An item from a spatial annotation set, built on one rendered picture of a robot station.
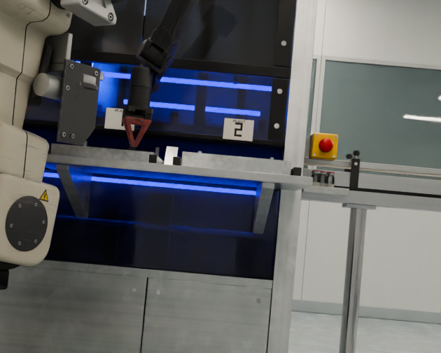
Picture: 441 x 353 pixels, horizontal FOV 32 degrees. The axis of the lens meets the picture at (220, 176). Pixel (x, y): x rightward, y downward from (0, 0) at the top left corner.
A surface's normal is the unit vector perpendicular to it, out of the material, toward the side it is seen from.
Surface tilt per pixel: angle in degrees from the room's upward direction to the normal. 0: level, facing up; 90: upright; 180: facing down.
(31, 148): 90
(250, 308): 90
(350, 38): 90
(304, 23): 90
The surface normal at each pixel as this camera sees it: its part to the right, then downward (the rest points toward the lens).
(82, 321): 0.00, -0.05
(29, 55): 0.84, 0.05
